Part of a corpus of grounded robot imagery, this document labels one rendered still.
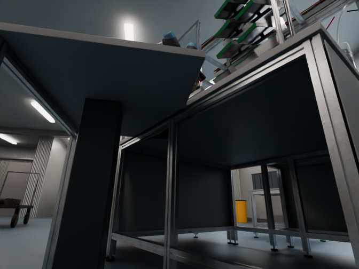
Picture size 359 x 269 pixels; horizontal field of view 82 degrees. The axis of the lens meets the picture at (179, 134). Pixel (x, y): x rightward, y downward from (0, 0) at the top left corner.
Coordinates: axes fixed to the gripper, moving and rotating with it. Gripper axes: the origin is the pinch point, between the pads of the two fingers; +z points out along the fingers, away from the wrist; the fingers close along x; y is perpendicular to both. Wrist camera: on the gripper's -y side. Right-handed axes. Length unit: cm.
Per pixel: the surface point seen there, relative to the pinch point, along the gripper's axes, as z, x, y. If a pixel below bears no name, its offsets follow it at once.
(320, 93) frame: 43, 71, 18
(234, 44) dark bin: -12.7, 33.2, -0.1
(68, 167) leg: 49, -58, 55
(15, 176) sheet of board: -47, -1032, 99
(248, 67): 23, 51, 19
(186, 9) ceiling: -186, -75, -53
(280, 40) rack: -7, 52, -11
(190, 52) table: 23, 44, 40
